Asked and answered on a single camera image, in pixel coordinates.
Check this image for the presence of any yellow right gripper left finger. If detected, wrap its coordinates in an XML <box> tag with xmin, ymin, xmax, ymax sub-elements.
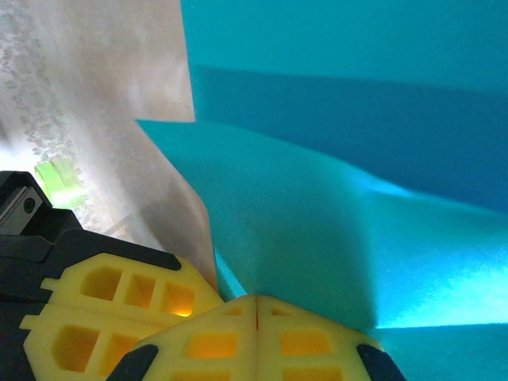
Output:
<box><xmin>114</xmin><ymin>295</ymin><xmax>258</xmax><ymax>381</ymax></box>

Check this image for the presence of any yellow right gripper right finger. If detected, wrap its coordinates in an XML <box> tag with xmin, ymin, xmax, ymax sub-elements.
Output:
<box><xmin>256</xmin><ymin>295</ymin><xmax>406</xmax><ymax>381</ymax></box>

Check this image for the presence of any green tape ring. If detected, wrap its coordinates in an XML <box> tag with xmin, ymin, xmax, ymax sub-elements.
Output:
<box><xmin>34</xmin><ymin>158</ymin><xmax>87</xmax><ymax>208</ymax></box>

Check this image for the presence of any blue paper sheet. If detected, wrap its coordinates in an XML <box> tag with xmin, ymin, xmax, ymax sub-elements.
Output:
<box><xmin>134</xmin><ymin>0</ymin><xmax>508</xmax><ymax>381</ymax></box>

